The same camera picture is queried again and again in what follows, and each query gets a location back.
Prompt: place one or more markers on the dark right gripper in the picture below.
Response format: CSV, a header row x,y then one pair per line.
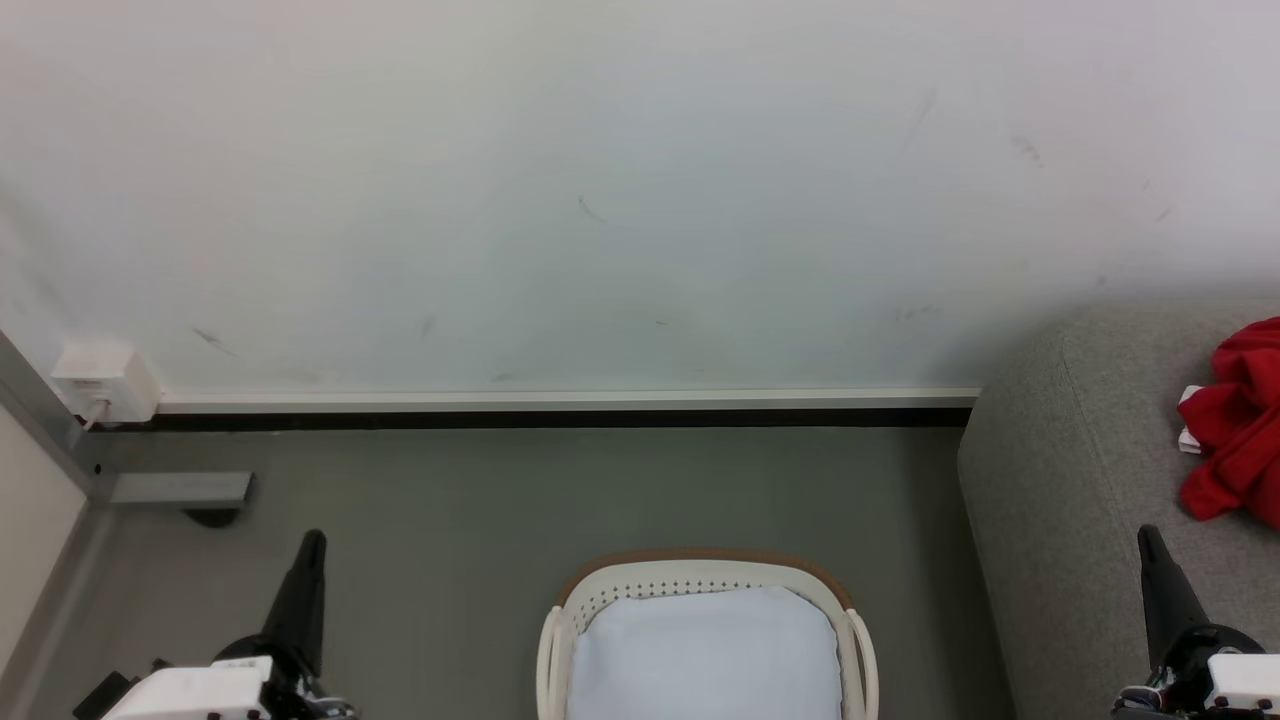
x,y
1185,680

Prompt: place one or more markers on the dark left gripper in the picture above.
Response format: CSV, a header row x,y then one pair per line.
x,y
295,690

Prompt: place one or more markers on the white cloth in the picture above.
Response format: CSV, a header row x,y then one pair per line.
x,y
1188,440

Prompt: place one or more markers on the red mesh sports shorts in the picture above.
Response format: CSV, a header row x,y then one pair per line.
x,y
1240,430

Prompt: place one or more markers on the white laundry basket brown rim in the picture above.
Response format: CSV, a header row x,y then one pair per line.
x,y
700,572

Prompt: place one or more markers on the grey fabric sofa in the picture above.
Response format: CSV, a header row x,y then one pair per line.
x,y
1060,480

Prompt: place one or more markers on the beige door panel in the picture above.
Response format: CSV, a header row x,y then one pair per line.
x,y
30,540

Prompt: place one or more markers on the white baseboard strip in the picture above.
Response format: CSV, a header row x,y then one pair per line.
x,y
560,401

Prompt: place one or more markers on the light blue cloth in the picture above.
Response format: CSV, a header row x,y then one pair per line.
x,y
705,660

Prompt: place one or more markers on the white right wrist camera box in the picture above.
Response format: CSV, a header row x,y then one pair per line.
x,y
1245,682

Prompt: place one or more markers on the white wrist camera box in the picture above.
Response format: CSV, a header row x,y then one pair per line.
x,y
1245,682
190,695

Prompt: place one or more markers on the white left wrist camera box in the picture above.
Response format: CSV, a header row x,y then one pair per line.
x,y
190,695

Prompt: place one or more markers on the white wall socket box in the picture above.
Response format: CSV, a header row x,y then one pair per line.
x,y
105,380

